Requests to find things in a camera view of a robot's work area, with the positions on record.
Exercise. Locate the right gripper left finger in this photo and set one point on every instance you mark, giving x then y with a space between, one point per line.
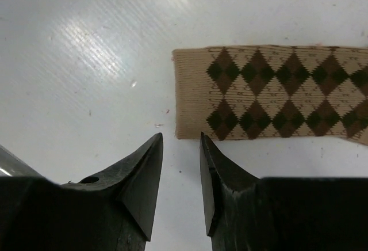
113 209

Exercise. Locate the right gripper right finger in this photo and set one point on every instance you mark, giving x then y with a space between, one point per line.
243 212

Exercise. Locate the brown argyle sock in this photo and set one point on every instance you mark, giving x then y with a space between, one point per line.
271 91

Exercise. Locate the aluminium table frame rail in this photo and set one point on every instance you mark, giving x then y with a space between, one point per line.
12 166

